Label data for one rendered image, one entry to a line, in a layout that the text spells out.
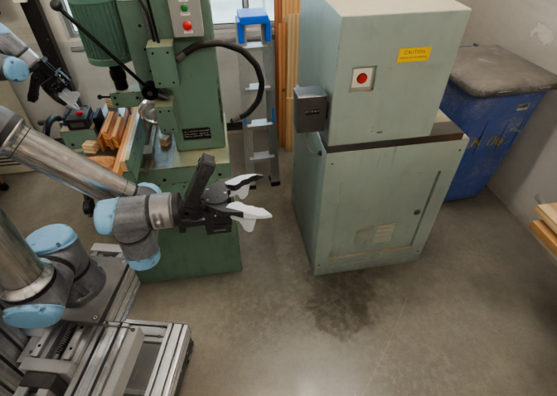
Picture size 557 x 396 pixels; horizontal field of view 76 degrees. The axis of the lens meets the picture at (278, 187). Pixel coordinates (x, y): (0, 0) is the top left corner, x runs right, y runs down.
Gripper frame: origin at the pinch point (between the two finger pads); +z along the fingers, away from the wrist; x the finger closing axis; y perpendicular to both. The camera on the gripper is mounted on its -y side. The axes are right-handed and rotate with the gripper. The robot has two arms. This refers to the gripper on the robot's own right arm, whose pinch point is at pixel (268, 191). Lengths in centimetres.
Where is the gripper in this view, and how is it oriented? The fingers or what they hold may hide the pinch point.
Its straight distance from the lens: 76.4
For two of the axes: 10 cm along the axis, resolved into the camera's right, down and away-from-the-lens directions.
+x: 1.6, 5.5, -8.2
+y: 0.2, 8.3, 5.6
